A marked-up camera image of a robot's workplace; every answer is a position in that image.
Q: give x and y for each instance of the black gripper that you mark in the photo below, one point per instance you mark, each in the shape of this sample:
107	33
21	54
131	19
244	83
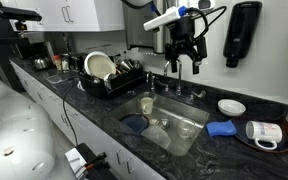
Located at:
184	36

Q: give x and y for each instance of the steel cup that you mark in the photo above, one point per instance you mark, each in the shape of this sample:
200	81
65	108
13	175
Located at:
126	65

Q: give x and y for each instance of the tall chrome faucet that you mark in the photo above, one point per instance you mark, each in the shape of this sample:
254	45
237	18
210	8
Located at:
179	78

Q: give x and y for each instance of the small chrome faucet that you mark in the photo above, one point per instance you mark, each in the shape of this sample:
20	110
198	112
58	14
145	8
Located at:
150	80

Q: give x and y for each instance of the stainless steel sink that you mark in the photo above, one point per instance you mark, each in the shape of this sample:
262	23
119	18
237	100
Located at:
184	110

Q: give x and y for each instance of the steel paper towel dispenser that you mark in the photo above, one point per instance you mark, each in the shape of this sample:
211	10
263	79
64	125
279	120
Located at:
140	26

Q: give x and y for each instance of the white bowl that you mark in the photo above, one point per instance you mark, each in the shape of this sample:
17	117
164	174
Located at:
231	107

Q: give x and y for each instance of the metal sink drain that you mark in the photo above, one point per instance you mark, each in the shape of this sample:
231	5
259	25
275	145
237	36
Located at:
165	126

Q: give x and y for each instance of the clear glass bowl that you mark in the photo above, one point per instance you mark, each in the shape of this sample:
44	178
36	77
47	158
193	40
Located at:
186	130

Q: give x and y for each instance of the black dish rack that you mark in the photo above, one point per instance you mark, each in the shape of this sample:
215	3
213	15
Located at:
117	85

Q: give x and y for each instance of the blue sponge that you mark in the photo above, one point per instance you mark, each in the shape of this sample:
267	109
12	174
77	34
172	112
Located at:
221	129

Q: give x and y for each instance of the clear plastic container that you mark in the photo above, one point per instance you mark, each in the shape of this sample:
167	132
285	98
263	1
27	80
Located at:
156	137

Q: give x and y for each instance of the large white plate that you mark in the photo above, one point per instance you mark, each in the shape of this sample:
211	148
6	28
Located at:
99	65

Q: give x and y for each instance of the dark plate under mug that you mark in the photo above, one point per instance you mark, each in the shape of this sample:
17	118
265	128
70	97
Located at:
242	138

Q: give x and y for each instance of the white printed mug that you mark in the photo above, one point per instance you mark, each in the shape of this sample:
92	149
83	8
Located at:
265	131

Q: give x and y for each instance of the white upper cabinets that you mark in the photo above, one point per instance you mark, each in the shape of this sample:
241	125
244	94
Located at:
84	15

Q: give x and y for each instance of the white cabinets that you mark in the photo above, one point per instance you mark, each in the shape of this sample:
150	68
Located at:
84	15
90	140

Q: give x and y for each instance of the small spice jar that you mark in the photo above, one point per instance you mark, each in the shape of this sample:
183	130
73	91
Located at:
65	63

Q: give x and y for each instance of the white lower cabinets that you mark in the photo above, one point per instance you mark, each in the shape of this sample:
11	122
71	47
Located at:
90	140

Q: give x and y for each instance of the red lidded jar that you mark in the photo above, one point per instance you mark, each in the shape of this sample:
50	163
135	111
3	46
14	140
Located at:
57	63

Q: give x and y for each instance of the black orange tool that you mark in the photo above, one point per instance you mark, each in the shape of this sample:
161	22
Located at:
95	160

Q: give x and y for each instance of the clear flat lid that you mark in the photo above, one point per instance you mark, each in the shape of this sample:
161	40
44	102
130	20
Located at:
55	79

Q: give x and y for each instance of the silver kettle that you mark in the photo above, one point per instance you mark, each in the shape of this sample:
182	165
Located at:
41	63

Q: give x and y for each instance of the white flat box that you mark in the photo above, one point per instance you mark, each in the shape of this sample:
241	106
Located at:
73	163

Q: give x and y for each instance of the black coffee machine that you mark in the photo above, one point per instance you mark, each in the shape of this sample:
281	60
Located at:
34	50

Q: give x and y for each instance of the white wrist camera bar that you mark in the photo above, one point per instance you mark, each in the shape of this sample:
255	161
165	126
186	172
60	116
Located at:
162	18

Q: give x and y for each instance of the black wall soap dispenser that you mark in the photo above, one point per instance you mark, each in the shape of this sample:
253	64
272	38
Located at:
242	30

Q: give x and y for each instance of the black stereo camera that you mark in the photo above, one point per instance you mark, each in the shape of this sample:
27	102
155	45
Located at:
17	13

